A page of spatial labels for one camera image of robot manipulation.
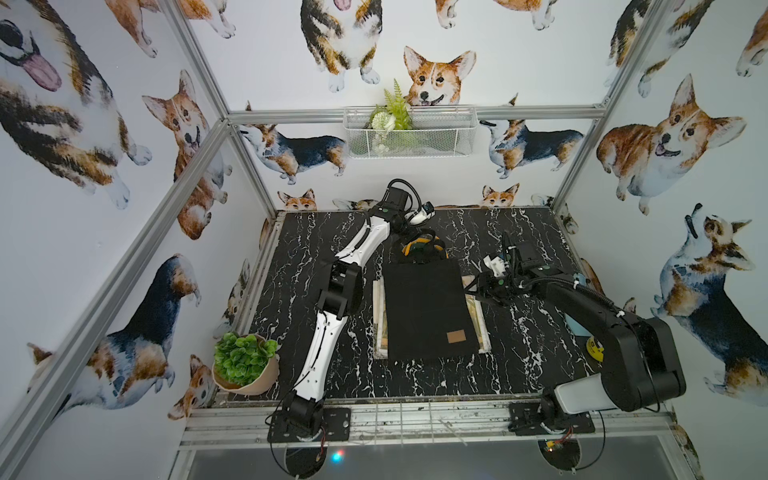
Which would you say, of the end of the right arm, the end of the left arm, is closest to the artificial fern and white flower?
the end of the left arm

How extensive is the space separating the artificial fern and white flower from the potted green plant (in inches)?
24.7

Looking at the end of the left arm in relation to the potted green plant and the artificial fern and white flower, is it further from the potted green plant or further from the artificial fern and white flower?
the potted green plant

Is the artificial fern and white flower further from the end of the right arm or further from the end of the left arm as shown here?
the end of the right arm

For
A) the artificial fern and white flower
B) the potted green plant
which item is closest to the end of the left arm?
the artificial fern and white flower

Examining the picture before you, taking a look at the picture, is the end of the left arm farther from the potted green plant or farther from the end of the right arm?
the potted green plant

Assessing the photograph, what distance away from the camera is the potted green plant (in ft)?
2.31

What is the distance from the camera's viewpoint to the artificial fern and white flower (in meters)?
0.81
